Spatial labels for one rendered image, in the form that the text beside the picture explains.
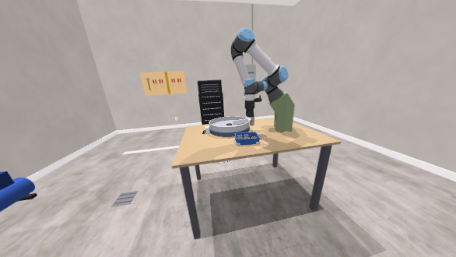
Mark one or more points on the blue crate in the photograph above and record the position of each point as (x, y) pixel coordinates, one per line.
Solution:
(249, 141)

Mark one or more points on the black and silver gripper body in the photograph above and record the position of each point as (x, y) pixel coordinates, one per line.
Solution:
(249, 104)

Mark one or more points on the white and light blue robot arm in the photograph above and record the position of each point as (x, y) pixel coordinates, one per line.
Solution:
(245, 42)

